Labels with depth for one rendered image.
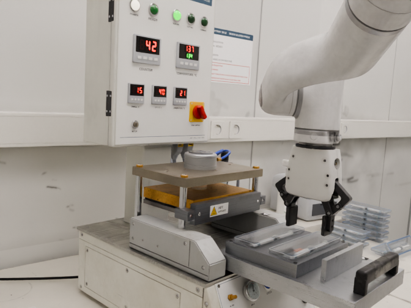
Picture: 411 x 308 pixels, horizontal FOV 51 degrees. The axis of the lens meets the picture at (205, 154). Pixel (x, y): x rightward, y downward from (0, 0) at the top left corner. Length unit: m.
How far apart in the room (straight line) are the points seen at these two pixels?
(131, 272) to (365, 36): 0.70
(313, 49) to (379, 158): 2.18
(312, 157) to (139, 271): 0.45
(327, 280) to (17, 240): 0.95
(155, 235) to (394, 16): 0.62
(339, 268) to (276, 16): 1.39
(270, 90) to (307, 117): 0.10
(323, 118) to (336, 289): 0.30
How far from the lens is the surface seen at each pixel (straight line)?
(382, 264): 0.83
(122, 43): 1.04
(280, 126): 1.98
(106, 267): 1.11
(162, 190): 1.02
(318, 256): 0.86
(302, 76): 0.72
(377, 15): 0.60
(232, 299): 0.89
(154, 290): 0.97
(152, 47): 1.09
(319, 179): 0.84
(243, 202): 1.03
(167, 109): 1.13
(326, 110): 0.82
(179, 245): 0.89
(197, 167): 1.01
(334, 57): 0.69
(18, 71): 1.38
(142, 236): 0.98
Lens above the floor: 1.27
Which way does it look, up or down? 7 degrees down
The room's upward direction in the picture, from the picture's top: 3 degrees clockwise
